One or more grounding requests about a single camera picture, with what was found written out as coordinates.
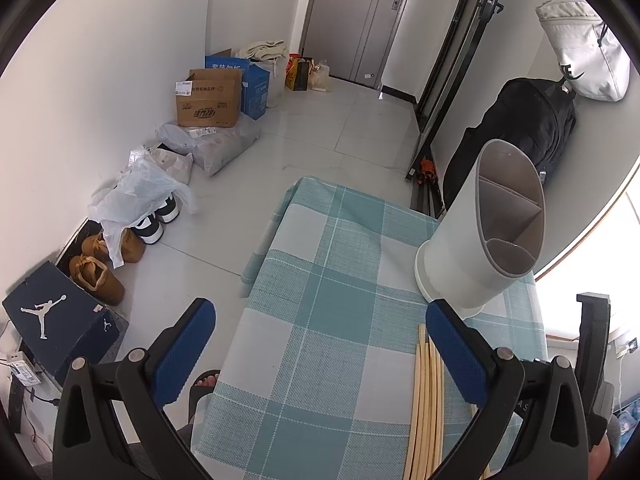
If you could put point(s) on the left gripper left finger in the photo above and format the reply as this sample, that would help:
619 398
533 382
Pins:
88 440

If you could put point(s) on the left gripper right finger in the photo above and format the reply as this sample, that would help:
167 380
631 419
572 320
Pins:
552 442

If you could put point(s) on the wooden chopstick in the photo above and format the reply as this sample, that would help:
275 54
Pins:
439 411
414 443
422 438
431 420

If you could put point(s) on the navy Jordan shoe box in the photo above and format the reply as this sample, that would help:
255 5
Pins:
60 322

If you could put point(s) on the brown boot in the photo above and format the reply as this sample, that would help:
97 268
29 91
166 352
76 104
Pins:
97 279
131 245

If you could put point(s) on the white utensil holder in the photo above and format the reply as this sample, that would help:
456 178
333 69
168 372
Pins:
490 237

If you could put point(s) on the black white sneaker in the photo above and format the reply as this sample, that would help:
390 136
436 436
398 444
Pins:
168 211
149 230

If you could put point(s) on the teal checkered tablecloth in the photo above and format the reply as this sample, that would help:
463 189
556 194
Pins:
318 381

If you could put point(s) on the white plastic bag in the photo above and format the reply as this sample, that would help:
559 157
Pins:
140 189

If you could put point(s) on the black backpack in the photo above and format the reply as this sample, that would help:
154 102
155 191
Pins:
535 115

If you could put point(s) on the black folded tripod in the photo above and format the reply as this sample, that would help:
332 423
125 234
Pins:
454 58

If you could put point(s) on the grey plastic parcel bag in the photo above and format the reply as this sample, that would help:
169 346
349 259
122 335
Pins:
212 148

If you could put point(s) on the white tote bag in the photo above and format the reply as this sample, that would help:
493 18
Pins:
590 57

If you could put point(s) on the brown cardboard box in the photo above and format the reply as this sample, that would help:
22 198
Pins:
210 97

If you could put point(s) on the blue cardboard box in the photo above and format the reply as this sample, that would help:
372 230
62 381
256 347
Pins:
255 82

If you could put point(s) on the yellow black shopping bag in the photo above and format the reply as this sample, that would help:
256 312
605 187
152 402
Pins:
297 72

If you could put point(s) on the beige folded cloth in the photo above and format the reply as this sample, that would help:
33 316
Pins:
265 50

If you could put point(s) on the grey door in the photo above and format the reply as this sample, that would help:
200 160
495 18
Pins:
353 37

